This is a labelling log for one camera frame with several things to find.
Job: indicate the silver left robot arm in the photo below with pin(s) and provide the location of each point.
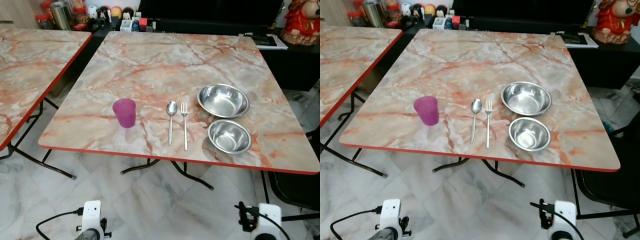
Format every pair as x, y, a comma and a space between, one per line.
88, 235
386, 234

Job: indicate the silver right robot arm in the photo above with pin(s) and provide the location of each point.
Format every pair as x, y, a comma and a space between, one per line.
263, 236
560, 235

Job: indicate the black chair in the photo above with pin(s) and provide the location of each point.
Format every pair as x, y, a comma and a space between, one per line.
612, 185
297, 192

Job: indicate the small stainless steel bowl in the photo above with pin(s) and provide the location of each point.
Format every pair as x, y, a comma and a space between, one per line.
229, 137
529, 134

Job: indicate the silver metal fork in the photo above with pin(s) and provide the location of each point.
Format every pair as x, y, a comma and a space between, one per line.
488, 124
184, 125

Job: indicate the translucent purple plastic cup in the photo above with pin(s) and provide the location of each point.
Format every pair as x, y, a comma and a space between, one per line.
426, 110
124, 113

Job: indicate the large stainless steel bowl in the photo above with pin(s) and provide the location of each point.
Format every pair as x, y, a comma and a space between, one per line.
526, 99
223, 101

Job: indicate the silver metal spoon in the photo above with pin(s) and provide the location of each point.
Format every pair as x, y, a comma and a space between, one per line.
171, 107
476, 105

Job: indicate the marble folding table with tableware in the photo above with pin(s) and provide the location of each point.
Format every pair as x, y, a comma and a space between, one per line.
465, 62
160, 65

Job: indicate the empty marble folding table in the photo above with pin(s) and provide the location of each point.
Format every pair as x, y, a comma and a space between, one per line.
30, 65
350, 60

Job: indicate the white papers with black device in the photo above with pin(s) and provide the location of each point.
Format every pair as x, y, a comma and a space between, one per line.
267, 41
579, 39

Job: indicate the red ceramic figurine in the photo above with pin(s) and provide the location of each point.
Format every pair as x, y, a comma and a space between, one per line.
614, 21
300, 22

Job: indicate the small white box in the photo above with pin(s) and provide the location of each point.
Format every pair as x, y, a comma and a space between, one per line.
439, 23
126, 25

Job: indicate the small red box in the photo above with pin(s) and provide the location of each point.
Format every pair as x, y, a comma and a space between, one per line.
143, 24
455, 22

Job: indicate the black television screen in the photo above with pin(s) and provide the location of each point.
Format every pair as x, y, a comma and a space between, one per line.
522, 6
210, 7

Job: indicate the small red lid jar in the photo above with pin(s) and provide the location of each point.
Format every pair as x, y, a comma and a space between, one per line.
356, 18
44, 21

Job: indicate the tall red lid jar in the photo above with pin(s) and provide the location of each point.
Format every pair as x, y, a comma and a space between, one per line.
80, 15
393, 12

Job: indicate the steel canister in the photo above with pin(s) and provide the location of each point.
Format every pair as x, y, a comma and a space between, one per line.
373, 13
61, 16

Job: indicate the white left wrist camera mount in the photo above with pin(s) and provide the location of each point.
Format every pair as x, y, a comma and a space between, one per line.
91, 212
390, 211

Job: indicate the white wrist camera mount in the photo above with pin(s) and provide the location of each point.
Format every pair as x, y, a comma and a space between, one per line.
91, 212
390, 211
268, 217
565, 215

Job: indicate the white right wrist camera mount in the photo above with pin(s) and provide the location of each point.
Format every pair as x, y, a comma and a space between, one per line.
268, 217
565, 215

